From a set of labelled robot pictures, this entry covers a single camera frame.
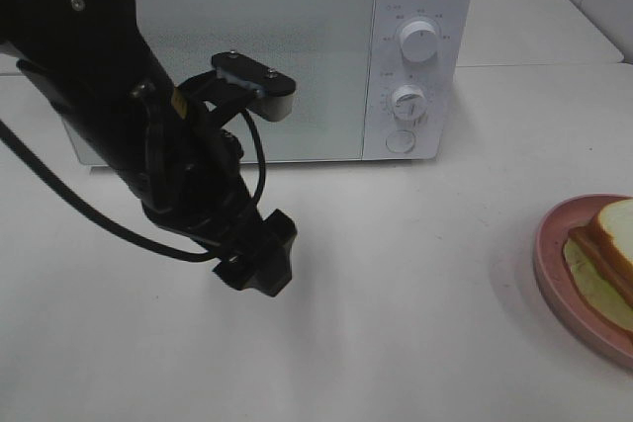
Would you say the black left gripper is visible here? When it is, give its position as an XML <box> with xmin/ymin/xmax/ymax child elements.
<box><xmin>133</xmin><ymin>122</ymin><xmax>297</xmax><ymax>297</ymax></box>

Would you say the round door release button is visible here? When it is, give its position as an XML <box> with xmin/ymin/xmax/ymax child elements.
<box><xmin>386</xmin><ymin>129</ymin><xmax>415</xmax><ymax>154</ymax></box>

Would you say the white timer knob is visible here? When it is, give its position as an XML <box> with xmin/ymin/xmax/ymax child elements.
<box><xmin>391</xmin><ymin>85</ymin><xmax>428</xmax><ymax>122</ymax></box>

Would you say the pink round plate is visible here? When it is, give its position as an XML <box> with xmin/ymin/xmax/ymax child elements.
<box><xmin>533</xmin><ymin>194</ymin><xmax>632</xmax><ymax>369</ymax></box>

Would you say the sandwich with ham and cheese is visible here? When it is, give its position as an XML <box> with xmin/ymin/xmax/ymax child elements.
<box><xmin>563</xmin><ymin>199</ymin><xmax>632</xmax><ymax>336</ymax></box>

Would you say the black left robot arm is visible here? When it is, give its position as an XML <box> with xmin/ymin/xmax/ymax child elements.
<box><xmin>1</xmin><ymin>0</ymin><xmax>297</xmax><ymax>296</ymax></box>

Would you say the upper white power knob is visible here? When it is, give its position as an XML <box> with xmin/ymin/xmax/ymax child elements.
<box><xmin>399</xmin><ymin>19</ymin><xmax>438</xmax><ymax>63</ymax></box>

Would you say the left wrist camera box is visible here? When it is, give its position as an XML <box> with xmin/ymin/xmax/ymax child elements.
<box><xmin>211</xmin><ymin>50</ymin><xmax>297</xmax><ymax>123</ymax></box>

